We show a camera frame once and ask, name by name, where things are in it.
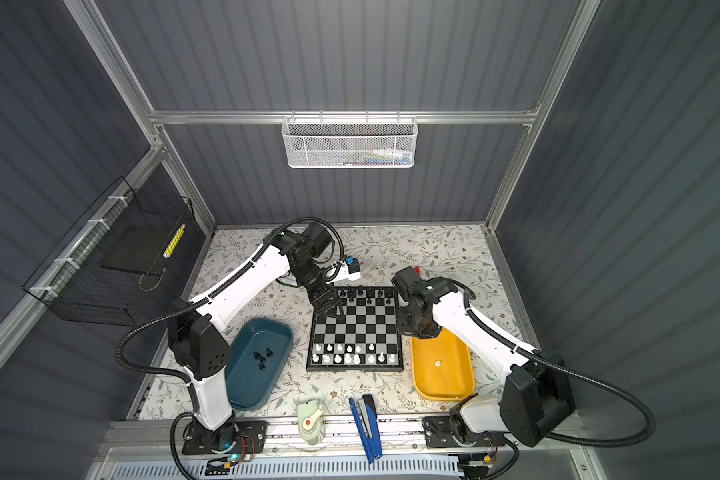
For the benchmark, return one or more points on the light green tape dispenser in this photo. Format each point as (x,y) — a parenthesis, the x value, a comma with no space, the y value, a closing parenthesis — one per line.
(310,421)

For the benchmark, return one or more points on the white wire wall basket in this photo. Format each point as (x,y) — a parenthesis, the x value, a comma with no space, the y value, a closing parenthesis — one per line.
(346,145)

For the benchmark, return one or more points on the blue black stapler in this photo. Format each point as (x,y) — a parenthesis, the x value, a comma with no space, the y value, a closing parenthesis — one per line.
(366,420)

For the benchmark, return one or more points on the yellow plastic tray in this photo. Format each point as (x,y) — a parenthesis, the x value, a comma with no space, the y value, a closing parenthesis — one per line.
(454,380)

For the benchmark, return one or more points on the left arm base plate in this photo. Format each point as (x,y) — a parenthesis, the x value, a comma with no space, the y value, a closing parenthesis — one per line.
(243,437)

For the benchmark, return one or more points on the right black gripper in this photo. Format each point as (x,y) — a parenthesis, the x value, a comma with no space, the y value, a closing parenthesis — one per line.
(404,328)

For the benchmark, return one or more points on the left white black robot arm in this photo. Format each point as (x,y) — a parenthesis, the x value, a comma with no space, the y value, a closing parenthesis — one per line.
(310,249)

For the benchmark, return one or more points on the black chess pieces in tray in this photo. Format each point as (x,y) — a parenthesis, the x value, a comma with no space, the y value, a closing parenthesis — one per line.
(262,358)

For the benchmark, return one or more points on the yellow green marker in basket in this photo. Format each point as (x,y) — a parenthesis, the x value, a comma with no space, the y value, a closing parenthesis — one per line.
(174,241)

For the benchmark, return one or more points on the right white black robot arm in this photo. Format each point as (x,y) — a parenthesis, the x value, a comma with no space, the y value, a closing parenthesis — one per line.
(536,396)

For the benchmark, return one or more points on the black white chess board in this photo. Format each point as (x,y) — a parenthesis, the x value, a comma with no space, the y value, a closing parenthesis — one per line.
(354,341)

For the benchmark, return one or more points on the teal plastic tray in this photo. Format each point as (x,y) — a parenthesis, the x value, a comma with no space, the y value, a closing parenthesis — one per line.
(248,387)

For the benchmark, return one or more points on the black wire side basket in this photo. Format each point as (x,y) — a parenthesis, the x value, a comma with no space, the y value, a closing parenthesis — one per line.
(113,272)

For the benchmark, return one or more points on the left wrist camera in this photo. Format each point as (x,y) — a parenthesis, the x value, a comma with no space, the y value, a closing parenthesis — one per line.
(349,270)

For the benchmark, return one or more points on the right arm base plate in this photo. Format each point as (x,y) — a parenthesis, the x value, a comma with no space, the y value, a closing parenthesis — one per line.
(450,432)

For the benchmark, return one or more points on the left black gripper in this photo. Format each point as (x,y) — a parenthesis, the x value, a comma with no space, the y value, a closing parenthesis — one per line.
(325,309)

